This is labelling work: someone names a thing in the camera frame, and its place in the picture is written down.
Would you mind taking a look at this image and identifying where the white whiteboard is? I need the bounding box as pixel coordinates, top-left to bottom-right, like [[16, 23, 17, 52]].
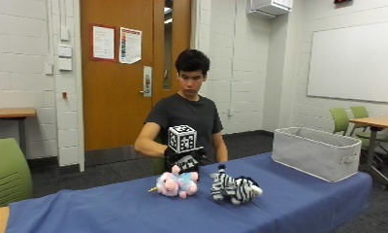
[[306, 19, 388, 105]]

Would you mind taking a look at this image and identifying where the zebra soft toy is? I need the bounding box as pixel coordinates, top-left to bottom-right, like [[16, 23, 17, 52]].
[[209, 163, 266, 206]]

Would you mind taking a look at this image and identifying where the white wall switch plate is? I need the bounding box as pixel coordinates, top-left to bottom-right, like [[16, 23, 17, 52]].
[[58, 57, 74, 72], [58, 45, 74, 58]]

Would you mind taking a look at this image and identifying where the white notice with red border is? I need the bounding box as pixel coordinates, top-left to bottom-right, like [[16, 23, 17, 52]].
[[93, 24, 117, 62]]

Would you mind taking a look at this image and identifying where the narrow door window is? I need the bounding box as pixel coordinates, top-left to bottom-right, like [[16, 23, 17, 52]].
[[162, 0, 175, 91]]

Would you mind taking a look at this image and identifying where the wooden side table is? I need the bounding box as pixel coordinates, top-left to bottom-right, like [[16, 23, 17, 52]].
[[0, 107, 38, 158]]

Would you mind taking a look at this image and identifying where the white wall-mounted unit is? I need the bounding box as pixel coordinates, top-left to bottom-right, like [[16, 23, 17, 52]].
[[246, 0, 295, 19]]

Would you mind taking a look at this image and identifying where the white cube with black markers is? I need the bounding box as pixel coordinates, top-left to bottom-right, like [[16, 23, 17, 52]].
[[167, 124, 199, 154]]

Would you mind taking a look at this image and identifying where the grey fabric storage basket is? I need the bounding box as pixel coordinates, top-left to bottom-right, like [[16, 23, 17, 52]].
[[271, 126, 364, 183]]

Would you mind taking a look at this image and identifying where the the person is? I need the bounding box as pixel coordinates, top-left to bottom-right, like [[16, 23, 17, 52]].
[[134, 49, 231, 176]]

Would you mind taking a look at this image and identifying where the green chair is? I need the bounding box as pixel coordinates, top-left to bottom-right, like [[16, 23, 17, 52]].
[[350, 105, 388, 163], [328, 107, 354, 137], [0, 137, 34, 211]]

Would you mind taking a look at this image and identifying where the metal door handle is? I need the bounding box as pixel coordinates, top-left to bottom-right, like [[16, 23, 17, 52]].
[[138, 65, 154, 98]]

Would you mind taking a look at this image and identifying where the wooden table with metal legs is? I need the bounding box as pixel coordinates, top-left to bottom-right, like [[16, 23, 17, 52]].
[[348, 114, 388, 191]]

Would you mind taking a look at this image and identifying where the colourful paper notice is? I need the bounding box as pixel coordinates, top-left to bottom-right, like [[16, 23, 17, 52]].
[[118, 26, 145, 65]]

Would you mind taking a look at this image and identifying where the wooden door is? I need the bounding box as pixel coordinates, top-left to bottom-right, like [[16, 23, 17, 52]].
[[80, 0, 194, 152]]

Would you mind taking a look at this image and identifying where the pink unicorn soft toy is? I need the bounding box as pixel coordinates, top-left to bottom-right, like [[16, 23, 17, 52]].
[[149, 164, 201, 200]]

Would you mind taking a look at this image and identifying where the blue tablecloth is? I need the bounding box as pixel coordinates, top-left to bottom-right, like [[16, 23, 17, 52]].
[[5, 151, 374, 233]]

